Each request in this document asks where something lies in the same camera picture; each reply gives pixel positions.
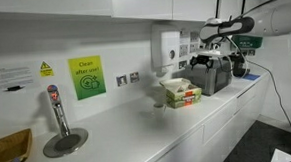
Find black coffee machine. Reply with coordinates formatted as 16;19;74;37
232;50;249;77

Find white upper wall cabinets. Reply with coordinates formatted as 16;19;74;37
0;0;266;37

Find yellow warning sticker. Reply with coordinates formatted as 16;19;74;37
38;60;55;78

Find white printed wall notice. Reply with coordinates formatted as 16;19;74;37
0;66;37;95

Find green cardboard tea box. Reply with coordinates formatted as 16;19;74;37
158;76;204;110

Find silver wall switch plate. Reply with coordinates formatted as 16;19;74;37
129;71;141;84
115;74;129;88

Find white robot base platform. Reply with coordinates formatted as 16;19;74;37
268;147;291;162

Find green first aid box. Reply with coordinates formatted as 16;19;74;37
231;33;264;50

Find white lower cabinet unit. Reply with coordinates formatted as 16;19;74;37
139;73;276;162

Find black double wall socket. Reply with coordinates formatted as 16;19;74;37
177;59;188;70

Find black power cable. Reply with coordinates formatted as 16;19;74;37
248;57;291;136

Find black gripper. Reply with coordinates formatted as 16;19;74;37
188;54;216;72

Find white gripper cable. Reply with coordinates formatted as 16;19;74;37
227;35;250;80

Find white poster with grey picture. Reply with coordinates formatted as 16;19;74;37
178;42;201;58

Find round metal tap drain dish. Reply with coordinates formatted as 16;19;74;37
41;127;90;159

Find white paper towel dispenser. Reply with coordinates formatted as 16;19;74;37
150;22;183;77

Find green clean after use sign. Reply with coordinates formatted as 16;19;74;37
67;54;107;102

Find white sign with black logo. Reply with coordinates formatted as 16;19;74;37
178;28;202;44

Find blue mat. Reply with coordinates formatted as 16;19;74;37
241;72;262;82

